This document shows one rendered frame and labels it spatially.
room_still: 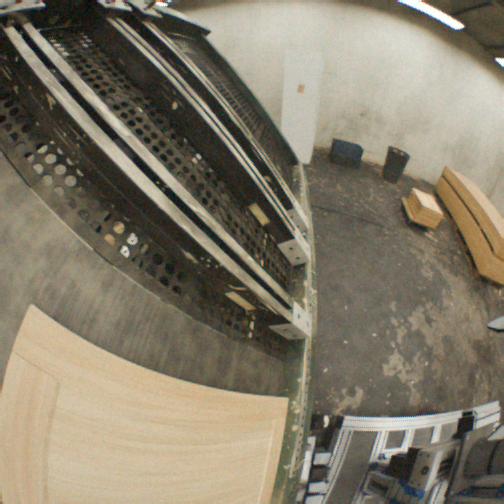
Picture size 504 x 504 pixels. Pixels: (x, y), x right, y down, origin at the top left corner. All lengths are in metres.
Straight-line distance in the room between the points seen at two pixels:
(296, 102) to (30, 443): 3.71
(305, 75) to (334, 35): 1.86
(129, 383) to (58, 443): 0.13
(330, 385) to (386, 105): 4.99
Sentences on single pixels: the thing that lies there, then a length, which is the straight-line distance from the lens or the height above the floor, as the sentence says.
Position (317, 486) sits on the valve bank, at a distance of 0.83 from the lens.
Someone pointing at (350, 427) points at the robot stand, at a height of 0.23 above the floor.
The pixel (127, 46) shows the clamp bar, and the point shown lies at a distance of 0.59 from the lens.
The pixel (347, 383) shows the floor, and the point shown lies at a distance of 1.63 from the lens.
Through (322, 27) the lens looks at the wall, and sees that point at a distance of 5.12.
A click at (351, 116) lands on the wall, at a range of 4.97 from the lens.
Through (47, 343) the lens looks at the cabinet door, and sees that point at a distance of 0.25.
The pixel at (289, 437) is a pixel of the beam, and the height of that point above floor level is 0.90.
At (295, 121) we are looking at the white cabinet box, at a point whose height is 0.77.
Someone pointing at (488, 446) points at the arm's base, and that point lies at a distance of 0.85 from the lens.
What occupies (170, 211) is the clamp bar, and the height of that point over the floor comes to 1.32.
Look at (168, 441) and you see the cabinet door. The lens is 0.33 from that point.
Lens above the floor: 1.47
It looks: 50 degrees down
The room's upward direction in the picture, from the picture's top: straight up
